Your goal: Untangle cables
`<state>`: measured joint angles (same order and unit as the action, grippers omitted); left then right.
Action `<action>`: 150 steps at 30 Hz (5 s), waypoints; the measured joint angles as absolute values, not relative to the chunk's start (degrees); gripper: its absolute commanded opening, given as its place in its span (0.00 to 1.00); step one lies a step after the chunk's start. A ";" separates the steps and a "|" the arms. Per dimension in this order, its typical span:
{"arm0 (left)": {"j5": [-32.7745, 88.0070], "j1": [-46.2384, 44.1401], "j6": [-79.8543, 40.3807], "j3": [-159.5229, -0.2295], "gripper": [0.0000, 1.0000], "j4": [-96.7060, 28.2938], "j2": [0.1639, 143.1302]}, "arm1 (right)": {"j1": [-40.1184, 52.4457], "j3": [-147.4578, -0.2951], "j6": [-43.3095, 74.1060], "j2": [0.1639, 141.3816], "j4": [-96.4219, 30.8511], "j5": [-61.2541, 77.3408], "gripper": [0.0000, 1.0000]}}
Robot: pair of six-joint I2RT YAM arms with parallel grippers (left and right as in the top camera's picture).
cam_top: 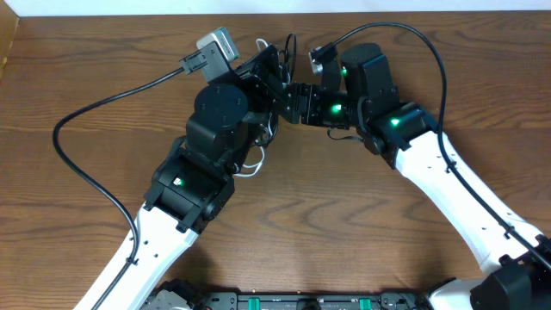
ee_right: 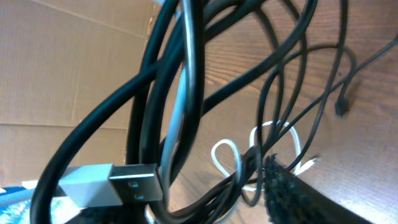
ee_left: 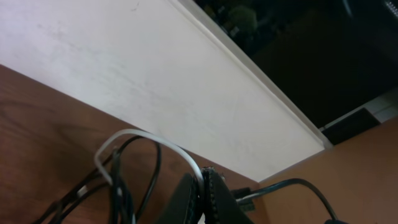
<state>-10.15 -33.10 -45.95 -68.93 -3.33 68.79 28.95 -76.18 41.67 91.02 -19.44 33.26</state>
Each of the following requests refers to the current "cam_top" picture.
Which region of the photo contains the white USB cable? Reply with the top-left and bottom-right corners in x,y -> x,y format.
232,38 -> 288,178

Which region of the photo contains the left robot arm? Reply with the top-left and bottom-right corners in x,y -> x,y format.
77,41 -> 290,309

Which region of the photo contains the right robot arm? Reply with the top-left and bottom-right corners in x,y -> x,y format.
284,43 -> 550,309

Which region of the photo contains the cardboard box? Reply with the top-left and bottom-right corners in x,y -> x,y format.
0,0 -> 20,76

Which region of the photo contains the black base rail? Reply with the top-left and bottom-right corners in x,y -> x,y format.
142,290 -> 430,310

